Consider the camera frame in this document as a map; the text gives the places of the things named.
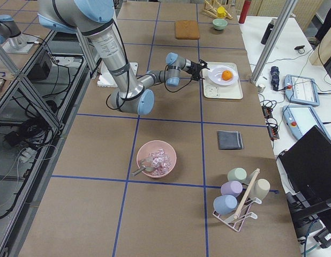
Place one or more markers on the red bottle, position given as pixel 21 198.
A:
pixel 244 11

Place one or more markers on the blue cup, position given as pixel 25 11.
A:
pixel 224 204

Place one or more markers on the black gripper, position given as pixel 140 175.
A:
pixel 193 68

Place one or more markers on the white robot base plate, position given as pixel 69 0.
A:
pixel 106 79

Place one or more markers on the purple cup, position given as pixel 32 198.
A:
pixel 233 188

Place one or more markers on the black monitor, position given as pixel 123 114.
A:
pixel 308 164

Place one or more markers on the green bowl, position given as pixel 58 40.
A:
pixel 219 24

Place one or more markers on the black power strip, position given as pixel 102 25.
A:
pixel 271 123

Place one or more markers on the orange fruit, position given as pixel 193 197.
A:
pixel 227 75

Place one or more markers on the green cup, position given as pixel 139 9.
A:
pixel 237 174

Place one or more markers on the white wire cup rack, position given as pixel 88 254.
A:
pixel 235 219

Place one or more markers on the beige cup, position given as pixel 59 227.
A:
pixel 260 189

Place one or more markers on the wooden cutting board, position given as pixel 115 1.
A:
pixel 187 30

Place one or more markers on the folded grey cloth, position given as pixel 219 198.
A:
pixel 229 140

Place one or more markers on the teach pendant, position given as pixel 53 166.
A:
pixel 301 90
pixel 301 118

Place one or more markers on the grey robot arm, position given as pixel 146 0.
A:
pixel 95 21
pixel 11 32

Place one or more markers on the aluminium camera post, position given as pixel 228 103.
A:
pixel 273 38

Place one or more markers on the black bottle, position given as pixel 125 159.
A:
pixel 267 32

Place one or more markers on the white round plate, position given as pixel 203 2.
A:
pixel 215 72

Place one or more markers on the yellow cup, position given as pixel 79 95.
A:
pixel 221 12

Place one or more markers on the lower teach pendant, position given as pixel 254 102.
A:
pixel 301 118

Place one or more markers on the clear ice cubes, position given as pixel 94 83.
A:
pixel 161 162

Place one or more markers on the upper teach pendant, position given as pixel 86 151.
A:
pixel 301 90

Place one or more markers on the pink bowl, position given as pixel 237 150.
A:
pixel 153 146

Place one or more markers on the folded dark umbrella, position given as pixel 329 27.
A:
pixel 275 78

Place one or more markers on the wooden rack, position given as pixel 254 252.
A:
pixel 210 8

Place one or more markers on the metal scoop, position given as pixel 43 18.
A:
pixel 146 165

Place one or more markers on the cream bear print tray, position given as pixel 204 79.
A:
pixel 212 90

